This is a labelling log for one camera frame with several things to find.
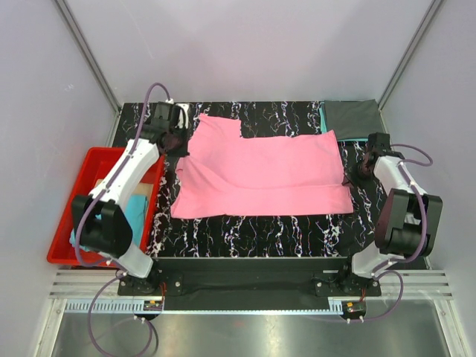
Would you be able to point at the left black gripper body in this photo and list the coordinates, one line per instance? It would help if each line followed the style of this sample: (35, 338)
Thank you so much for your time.
(180, 144)

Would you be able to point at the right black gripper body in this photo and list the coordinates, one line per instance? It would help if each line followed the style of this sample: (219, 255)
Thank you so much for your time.
(363, 172)

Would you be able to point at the pink t shirt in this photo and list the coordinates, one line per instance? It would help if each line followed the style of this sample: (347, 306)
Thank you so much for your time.
(227, 174)

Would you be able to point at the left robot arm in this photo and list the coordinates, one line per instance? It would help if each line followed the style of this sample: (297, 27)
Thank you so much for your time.
(138, 156)

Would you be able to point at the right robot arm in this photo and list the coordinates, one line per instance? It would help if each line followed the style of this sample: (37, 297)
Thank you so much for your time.
(407, 226)

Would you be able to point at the folded dark grey t shirt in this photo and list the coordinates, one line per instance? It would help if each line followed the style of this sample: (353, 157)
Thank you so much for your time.
(353, 119)

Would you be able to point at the beige t shirt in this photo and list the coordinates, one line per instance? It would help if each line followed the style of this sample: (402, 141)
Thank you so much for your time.
(145, 189)

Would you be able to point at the red plastic bin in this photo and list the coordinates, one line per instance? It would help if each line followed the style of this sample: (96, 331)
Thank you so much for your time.
(96, 165)

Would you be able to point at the folded teal t shirt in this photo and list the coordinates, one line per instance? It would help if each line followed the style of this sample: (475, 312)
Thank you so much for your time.
(324, 128)

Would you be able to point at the light blue t shirt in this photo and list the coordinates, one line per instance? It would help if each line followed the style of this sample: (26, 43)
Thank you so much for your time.
(135, 215)

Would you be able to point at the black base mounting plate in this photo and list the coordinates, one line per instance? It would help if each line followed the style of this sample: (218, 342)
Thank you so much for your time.
(281, 284)

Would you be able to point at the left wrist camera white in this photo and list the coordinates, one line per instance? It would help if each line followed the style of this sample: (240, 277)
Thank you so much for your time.
(181, 111)

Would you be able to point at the left aluminium frame post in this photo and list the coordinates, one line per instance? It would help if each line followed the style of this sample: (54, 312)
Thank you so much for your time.
(81, 42)

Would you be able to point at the aluminium frame post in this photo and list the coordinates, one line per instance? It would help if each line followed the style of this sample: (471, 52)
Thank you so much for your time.
(81, 42)
(423, 27)

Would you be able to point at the right aluminium frame post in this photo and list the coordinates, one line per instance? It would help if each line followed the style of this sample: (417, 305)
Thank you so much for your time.
(423, 27)

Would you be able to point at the slotted cable duct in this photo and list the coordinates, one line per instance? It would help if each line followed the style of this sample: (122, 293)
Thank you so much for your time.
(152, 307)

